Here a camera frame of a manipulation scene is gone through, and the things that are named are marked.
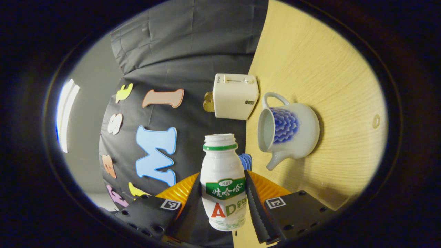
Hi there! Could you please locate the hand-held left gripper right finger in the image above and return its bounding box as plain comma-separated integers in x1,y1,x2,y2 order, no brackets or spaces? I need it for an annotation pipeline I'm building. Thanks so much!
244,170,337,245

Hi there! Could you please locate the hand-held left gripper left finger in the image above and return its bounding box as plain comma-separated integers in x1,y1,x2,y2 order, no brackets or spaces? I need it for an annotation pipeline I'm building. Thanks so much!
113,172,211,247

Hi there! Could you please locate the white plastic water bottle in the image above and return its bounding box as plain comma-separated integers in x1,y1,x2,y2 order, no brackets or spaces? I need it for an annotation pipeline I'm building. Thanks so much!
200,134,248,232

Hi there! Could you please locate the white blue-patterned teacup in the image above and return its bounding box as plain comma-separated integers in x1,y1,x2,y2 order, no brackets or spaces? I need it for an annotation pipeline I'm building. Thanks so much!
257,92,321,172

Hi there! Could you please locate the blue folded cloth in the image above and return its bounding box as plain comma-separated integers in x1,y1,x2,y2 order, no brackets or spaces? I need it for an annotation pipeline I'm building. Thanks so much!
239,153,253,171

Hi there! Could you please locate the white toaster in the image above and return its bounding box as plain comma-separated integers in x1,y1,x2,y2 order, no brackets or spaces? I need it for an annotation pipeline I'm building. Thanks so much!
213,73,260,121

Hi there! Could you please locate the black backdrop cloth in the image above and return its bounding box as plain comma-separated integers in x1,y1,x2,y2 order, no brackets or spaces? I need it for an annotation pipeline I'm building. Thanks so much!
99,0,269,211

